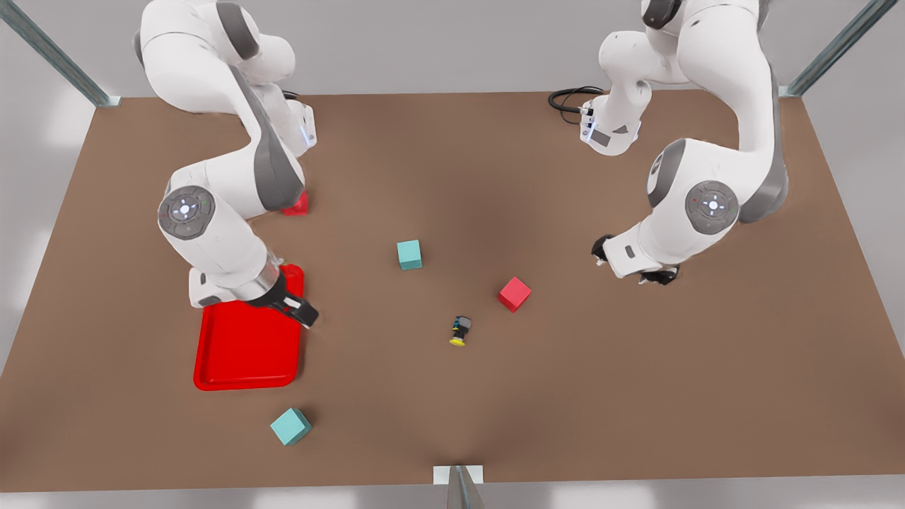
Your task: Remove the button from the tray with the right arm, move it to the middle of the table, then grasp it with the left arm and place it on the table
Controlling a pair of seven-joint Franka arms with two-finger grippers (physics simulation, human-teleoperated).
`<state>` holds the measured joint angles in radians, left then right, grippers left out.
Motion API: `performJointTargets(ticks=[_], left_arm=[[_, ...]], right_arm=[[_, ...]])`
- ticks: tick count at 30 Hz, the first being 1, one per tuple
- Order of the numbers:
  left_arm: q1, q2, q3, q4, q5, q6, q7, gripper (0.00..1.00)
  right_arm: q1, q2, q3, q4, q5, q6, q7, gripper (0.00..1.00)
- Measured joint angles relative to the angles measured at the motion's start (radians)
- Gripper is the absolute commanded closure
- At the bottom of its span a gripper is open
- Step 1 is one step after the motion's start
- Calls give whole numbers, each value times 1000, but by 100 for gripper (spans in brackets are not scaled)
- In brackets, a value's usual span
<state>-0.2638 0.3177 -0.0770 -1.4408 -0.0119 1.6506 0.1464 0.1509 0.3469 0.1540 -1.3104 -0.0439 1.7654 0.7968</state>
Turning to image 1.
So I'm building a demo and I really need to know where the red plastic tray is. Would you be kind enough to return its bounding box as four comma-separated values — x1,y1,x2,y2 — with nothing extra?
193,264,306,392

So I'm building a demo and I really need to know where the silver frame post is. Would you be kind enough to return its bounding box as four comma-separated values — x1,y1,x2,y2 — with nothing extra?
0,0,122,108
433,464,486,509
779,0,900,98

